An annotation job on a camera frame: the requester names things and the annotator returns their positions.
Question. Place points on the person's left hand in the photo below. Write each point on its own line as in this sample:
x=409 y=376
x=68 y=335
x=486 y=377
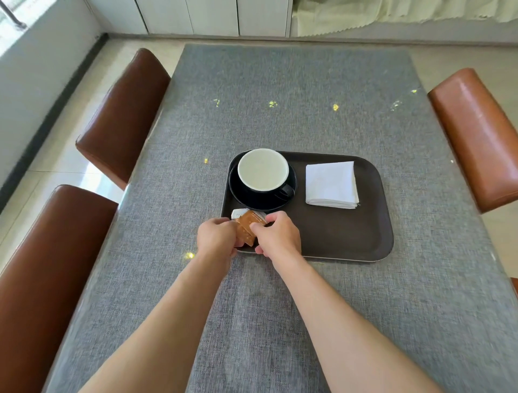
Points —
x=216 y=241

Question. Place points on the person's right hand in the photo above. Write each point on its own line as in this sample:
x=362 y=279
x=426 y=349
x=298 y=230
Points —
x=279 y=239

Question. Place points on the black saucer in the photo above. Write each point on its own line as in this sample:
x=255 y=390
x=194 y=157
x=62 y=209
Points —
x=259 y=201

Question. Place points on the dark brown tray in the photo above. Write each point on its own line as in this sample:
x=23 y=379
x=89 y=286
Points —
x=344 y=235

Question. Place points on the black cup white inside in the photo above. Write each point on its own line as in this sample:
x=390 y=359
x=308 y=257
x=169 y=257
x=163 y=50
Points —
x=263 y=168

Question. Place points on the white cloth napkin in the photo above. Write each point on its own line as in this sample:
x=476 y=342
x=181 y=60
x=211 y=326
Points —
x=330 y=184

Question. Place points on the person's right forearm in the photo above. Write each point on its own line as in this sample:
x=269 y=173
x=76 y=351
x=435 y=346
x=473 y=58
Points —
x=348 y=336

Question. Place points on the person's left forearm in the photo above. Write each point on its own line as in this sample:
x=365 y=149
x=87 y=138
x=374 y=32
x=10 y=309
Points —
x=162 y=336

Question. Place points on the dark brown leather chair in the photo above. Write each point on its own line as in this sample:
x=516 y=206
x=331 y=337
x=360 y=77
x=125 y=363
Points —
x=121 y=121
x=44 y=291

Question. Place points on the grey cloth-covered table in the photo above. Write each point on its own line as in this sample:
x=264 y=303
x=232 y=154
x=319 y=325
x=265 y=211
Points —
x=291 y=81

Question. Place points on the light brown leather chair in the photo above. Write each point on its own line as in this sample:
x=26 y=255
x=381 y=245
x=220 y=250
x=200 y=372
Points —
x=514 y=286
x=477 y=137

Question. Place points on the white cabinet counter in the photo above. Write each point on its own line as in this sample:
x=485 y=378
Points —
x=210 y=16

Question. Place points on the grey metal window railing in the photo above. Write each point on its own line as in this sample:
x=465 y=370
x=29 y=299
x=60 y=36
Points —
x=16 y=18

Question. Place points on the low window with white frame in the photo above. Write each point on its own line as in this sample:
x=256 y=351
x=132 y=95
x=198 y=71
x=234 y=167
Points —
x=16 y=36

